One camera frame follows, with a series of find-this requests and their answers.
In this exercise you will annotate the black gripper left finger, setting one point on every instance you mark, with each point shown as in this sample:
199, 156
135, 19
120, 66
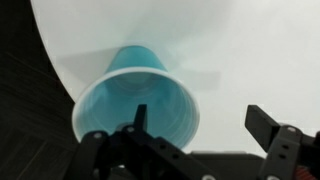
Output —
140, 153

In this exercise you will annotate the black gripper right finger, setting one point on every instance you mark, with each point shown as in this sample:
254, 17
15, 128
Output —
286, 153

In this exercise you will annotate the light blue plastic cup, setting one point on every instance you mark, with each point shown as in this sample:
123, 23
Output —
133, 96

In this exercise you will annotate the round white table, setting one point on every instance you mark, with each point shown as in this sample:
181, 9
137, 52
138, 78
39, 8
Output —
250, 50

